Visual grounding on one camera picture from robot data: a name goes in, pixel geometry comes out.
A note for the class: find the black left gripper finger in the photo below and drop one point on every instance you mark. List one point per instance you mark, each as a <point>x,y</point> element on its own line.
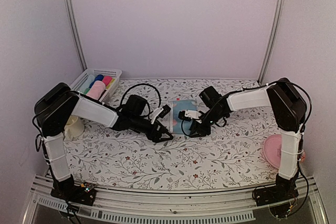
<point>159,139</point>
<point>165,134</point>

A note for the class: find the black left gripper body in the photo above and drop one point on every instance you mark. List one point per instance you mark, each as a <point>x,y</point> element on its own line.
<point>149,134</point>

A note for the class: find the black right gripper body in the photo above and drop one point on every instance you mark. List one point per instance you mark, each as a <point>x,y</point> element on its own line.
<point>214,116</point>

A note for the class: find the light blue towel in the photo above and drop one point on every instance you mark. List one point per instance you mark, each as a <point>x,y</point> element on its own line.
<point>179,123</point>
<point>87,83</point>

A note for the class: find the white plastic basket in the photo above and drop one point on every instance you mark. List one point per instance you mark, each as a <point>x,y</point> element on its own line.
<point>108,93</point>

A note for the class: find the pink towel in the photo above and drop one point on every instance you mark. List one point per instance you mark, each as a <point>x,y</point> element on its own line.
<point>106,80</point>
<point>96,90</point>

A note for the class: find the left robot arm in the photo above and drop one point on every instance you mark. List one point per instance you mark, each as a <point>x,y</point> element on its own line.
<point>57,116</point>

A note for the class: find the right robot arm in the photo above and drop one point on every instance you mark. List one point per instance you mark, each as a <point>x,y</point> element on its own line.
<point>290,110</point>

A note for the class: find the floral tablecloth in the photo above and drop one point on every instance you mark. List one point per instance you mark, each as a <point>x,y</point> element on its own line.
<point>231,156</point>

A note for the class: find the yellow rolled towel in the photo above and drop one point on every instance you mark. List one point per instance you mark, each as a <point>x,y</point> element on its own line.
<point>110,83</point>

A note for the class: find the pink rolled towel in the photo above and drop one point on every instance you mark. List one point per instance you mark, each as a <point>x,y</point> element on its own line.
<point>106,80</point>

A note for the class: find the pink plate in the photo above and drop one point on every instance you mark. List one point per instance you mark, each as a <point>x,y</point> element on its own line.
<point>272,150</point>

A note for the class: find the dark blue rolled towel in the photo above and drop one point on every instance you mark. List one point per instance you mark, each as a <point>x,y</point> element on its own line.
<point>99,77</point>

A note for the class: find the cream mug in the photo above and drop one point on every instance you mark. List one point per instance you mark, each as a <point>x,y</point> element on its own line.
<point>74,127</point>

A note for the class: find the light blue rolled towel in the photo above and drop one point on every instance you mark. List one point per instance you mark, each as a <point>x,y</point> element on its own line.
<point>87,83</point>

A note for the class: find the red patterned bowl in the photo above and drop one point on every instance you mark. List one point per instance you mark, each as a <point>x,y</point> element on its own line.
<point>303,156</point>

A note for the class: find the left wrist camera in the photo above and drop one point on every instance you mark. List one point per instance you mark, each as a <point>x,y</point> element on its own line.
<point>160,112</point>

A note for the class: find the front aluminium rail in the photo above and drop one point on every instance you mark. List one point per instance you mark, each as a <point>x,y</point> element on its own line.
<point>127,205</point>

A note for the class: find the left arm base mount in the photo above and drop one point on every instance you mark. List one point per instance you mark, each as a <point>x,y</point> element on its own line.
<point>68,191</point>

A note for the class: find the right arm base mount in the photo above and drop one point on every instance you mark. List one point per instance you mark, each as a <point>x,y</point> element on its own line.
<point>269,195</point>

